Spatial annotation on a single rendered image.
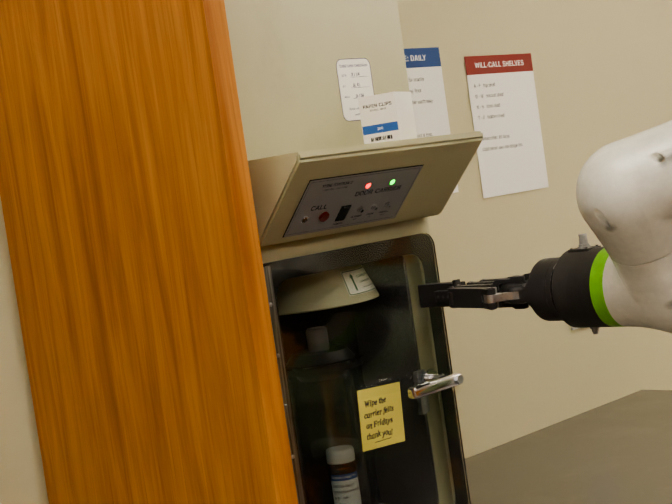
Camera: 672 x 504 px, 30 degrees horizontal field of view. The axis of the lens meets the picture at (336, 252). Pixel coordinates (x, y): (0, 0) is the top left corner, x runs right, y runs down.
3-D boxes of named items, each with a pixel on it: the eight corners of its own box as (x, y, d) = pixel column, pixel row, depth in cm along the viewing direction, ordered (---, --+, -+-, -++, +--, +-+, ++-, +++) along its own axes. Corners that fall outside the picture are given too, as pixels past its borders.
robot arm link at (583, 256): (596, 341, 140) (641, 326, 146) (582, 237, 139) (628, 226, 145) (552, 341, 144) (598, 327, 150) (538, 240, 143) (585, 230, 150)
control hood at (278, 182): (242, 249, 146) (230, 163, 145) (428, 215, 168) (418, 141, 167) (309, 242, 137) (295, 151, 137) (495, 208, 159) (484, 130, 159)
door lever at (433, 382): (387, 402, 159) (385, 382, 159) (437, 386, 165) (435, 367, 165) (418, 403, 155) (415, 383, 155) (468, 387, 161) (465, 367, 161)
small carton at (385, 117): (364, 146, 154) (357, 98, 154) (381, 145, 159) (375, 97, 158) (400, 140, 152) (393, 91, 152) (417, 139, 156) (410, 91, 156)
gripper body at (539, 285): (588, 251, 149) (526, 256, 156) (545, 261, 144) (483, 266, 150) (596, 313, 150) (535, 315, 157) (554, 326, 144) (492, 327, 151)
